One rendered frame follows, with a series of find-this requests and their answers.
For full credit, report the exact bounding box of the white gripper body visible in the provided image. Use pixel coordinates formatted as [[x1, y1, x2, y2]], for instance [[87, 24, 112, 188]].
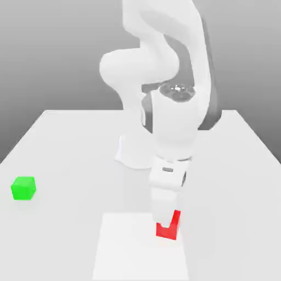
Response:
[[151, 188, 179, 223]]

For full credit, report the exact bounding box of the small red cube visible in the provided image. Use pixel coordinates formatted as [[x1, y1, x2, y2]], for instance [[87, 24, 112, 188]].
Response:
[[155, 209, 182, 240]]

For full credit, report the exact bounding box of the small green cube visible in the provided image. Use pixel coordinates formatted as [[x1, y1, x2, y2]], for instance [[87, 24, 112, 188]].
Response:
[[10, 176, 37, 201]]

